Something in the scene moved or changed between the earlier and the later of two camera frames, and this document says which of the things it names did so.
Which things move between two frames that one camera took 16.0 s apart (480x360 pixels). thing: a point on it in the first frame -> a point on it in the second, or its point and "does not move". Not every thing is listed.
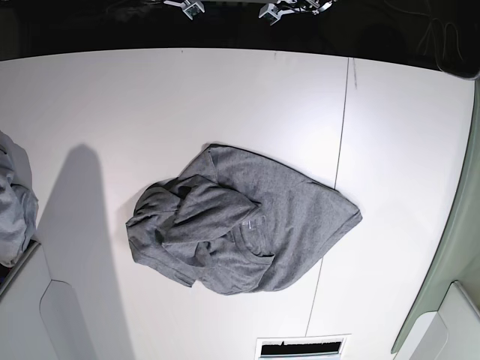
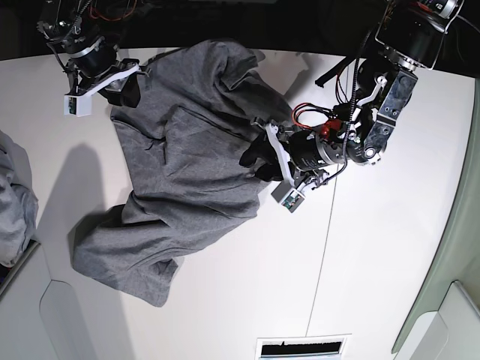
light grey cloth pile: (19, 203) does not move
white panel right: (451, 333) does not move
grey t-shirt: (241, 223) -> (181, 142)
